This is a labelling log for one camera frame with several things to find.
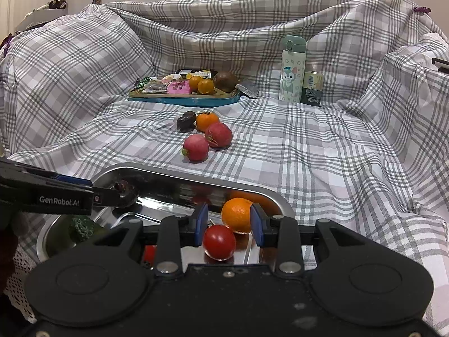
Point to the stainless steel tray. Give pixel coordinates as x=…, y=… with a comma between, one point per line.
x=168, y=189

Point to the red tomato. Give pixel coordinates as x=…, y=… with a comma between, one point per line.
x=219, y=242

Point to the blue tin snack tray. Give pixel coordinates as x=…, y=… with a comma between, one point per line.
x=182, y=101

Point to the bumpy green cucumber piece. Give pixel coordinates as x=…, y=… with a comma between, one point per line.
x=81, y=228

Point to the grey plaid cloth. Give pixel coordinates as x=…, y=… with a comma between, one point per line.
x=315, y=154

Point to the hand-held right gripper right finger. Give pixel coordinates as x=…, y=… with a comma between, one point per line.
x=257, y=226

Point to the small green jar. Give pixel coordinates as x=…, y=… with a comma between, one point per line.
x=312, y=89

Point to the green candy wrapper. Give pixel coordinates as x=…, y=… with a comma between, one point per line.
x=142, y=82

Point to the black flat device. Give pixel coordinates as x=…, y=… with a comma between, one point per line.
x=441, y=62

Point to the pink red radish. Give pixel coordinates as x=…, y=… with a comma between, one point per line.
x=219, y=134
x=196, y=147

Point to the pink snack packet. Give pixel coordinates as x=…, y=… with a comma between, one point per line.
x=179, y=87

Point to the cartoon print water bottle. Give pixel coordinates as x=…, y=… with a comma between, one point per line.
x=292, y=73

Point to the dark foil packet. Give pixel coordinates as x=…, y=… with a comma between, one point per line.
x=247, y=89

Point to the dark floral pouch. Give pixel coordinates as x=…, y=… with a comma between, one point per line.
x=56, y=4

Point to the yellow snack packet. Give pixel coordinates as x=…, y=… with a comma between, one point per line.
x=198, y=73

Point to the white lace cloth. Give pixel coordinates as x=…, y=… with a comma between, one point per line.
x=17, y=284

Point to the white snack packets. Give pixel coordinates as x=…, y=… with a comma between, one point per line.
x=156, y=87

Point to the small orange cherry tomato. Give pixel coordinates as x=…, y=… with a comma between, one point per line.
x=206, y=86
x=194, y=83

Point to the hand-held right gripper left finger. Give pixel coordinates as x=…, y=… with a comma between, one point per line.
x=201, y=225

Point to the orange mandarin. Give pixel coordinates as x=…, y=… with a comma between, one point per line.
x=236, y=214
x=207, y=122

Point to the white box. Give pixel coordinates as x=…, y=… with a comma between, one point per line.
x=38, y=17

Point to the brown kiwi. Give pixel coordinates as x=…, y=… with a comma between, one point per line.
x=226, y=80

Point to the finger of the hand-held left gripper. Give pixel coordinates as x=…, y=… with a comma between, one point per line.
x=72, y=179
x=105, y=196

